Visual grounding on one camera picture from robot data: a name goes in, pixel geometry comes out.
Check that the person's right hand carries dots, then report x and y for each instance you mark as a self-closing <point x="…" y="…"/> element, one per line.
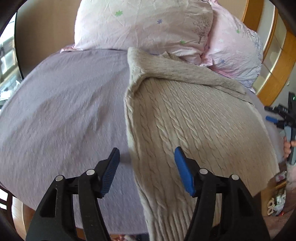
<point x="287" y="147"/>

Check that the pink pillow with floral print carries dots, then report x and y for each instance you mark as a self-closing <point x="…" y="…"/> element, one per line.
<point x="232" y="49"/>

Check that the wooden headboard frame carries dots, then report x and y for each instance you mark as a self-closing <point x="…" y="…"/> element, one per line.
<point x="278" y="49"/>

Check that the lavender bed sheet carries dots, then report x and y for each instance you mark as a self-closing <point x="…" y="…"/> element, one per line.
<point x="68" y="114"/>

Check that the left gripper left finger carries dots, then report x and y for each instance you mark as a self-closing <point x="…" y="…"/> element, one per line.
<point x="54" y="217"/>

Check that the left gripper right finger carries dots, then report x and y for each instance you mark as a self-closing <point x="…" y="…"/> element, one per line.
<point x="224" y="210"/>

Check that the pink pillow with tree print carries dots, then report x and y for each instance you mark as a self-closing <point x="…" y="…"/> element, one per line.
<point x="177" y="27"/>

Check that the beige cable-knit sweater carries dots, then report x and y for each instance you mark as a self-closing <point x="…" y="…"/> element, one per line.
<point x="214" y="119"/>

